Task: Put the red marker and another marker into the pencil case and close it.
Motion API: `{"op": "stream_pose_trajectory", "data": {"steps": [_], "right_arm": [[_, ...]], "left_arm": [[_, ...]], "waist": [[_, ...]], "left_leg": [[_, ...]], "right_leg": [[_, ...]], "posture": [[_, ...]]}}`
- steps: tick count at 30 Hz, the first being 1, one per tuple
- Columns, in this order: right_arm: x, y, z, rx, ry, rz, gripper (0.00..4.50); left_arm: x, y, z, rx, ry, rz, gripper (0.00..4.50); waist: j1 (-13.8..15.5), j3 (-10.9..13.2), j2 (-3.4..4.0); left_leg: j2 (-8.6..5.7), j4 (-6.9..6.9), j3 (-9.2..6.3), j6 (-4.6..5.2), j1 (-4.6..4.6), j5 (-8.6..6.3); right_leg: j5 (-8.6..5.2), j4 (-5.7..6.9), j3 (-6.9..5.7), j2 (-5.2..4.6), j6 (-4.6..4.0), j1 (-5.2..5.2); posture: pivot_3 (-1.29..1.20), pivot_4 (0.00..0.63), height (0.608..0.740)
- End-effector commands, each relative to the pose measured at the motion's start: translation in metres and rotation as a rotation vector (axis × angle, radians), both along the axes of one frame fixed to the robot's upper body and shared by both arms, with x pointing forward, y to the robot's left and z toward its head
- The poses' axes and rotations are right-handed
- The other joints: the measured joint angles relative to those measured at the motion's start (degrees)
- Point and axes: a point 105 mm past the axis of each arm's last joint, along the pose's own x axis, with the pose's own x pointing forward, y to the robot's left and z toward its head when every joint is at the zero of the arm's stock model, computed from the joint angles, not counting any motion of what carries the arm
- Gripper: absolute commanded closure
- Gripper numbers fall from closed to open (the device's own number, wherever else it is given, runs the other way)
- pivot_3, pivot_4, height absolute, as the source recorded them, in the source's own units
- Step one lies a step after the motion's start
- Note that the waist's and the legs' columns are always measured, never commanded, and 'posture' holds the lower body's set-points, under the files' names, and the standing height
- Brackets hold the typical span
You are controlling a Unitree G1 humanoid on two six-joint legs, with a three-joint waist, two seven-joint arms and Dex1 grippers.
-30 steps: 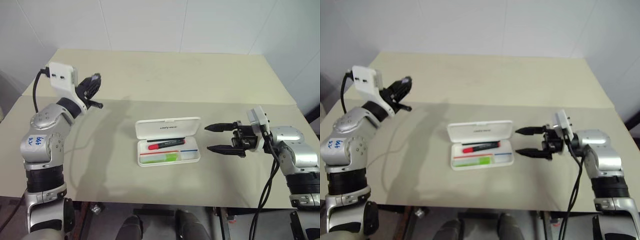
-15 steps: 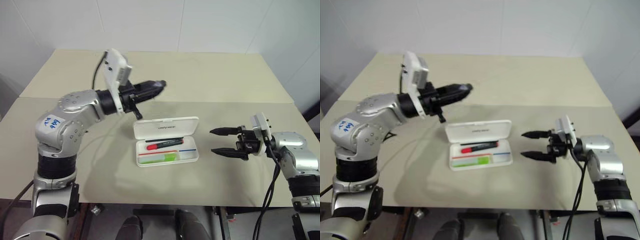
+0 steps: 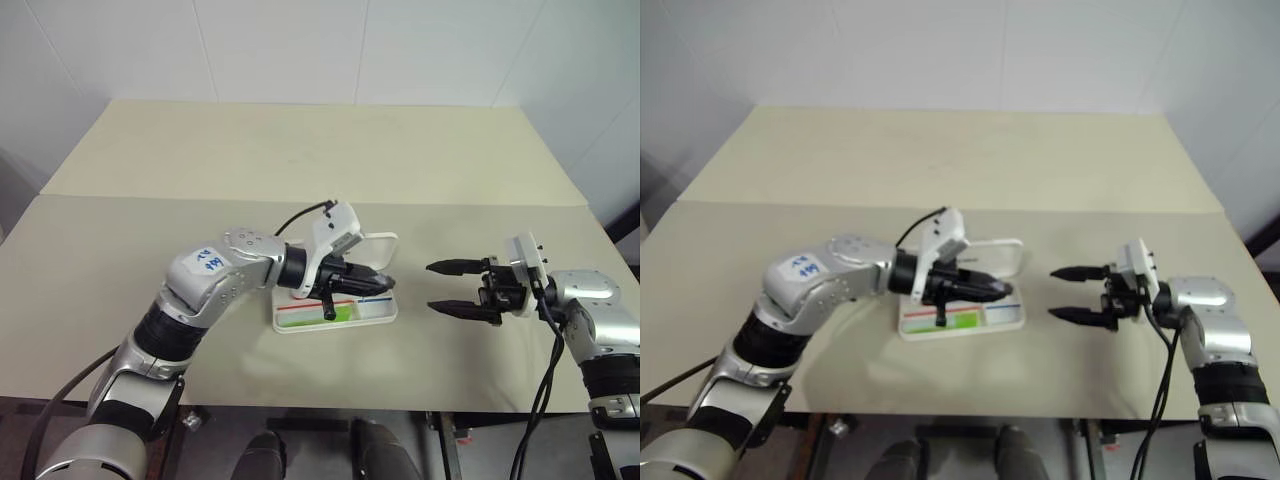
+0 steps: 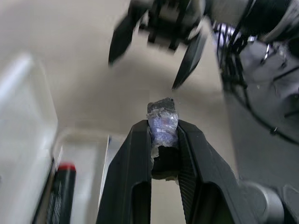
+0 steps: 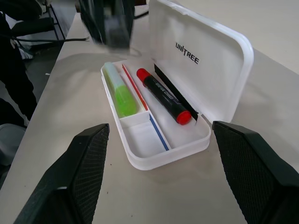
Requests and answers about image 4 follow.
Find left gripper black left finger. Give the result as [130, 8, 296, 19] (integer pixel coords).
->
[95, 119, 153, 224]

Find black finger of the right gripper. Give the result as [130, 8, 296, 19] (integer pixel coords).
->
[108, 9, 150, 66]
[171, 31, 208, 91]

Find silver robot torso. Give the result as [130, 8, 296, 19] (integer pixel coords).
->
[221, 35, 299, 140]

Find black marker with red cap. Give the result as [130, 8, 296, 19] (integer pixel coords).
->
[45, 162, 78, 224]

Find white pencil case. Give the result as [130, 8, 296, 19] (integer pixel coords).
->
[0, 52, 111, 224]

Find beige table cover sheet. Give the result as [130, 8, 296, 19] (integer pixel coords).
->
[0, 0, 248, 224]

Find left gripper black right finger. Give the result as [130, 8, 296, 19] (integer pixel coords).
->
[177, 119, 249, 224]

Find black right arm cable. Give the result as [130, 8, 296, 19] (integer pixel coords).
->
[214, 21, 299, 146]

